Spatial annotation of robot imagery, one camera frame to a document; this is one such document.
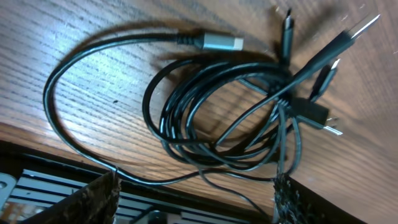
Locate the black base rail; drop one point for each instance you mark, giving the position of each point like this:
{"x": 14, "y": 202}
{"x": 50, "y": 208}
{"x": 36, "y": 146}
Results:
{"x": 41, "y": 188}

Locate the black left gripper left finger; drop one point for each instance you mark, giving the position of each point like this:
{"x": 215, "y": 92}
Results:
{"x": 96, "y": 202}

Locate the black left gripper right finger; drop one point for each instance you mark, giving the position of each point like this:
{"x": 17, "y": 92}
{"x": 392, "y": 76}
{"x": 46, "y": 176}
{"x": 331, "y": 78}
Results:
{"x": 296, "y": 204}

